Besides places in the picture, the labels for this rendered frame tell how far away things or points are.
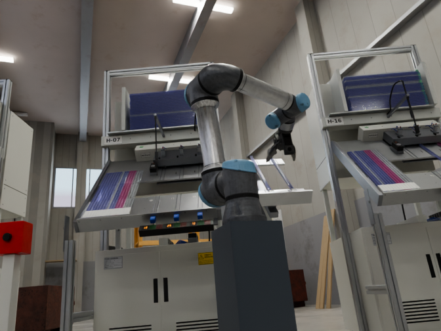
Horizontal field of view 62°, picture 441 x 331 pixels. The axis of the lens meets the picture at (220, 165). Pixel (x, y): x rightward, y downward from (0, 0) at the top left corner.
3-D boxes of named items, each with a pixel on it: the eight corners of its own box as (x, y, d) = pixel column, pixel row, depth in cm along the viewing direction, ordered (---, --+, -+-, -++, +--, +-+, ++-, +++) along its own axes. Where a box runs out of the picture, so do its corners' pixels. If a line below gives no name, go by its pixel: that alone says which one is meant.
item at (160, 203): (217, 214, 175) (216, 208, 174) (79, 226, 175) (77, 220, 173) (216, 194, 192) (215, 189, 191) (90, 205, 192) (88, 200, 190)
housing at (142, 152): (213, 163, 236) (212, 143, 231) (138, 170, 236) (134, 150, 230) (213, 158, 244) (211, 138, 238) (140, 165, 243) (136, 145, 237)
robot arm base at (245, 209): (275, 220, 118) (272, 191, 121) (232, 221, 113) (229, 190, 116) (255, 229, 131) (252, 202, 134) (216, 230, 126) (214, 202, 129)
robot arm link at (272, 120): (275, 108, 159) (289, 99, 166) (260, 119, 168) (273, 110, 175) (285, 123, 159) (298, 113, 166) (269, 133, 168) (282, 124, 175)
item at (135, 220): (217, 220, 175) (216, 207, 172) (79, 232, 175) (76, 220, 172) (217, 219, 176) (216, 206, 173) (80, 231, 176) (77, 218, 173)
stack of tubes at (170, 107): (208, 123, 238) (205, 87, 247) (129, 130, 237) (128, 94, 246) (209, 131, 250) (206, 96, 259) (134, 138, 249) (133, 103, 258)
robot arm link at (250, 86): (214, 46, 135) (311, 91, 158) (200, 62, 143) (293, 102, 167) (213, 72, 130) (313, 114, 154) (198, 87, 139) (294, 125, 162)
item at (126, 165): (214, 182, 210) (214, 175, 208) (100, 192, 209) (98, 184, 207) (213, 159, 240) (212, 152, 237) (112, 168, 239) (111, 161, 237)
